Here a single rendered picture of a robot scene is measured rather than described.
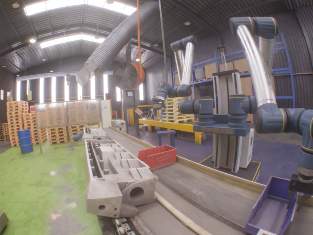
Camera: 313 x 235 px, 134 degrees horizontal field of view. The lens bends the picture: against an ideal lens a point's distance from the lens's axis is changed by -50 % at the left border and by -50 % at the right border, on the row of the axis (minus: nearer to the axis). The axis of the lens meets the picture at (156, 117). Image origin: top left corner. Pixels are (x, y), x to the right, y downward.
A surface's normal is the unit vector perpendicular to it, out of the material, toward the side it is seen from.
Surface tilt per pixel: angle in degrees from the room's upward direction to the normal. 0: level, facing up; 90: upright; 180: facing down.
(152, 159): 92
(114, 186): 30
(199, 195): 0
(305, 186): 90
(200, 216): 0
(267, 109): 63
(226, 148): 90
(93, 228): 0
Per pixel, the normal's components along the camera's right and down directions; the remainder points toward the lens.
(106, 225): -0.06, -1.00
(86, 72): 0.52, 0.04
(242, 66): -0.85, 0.09
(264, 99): -0.82, -0.32
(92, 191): 0.38, -0.77
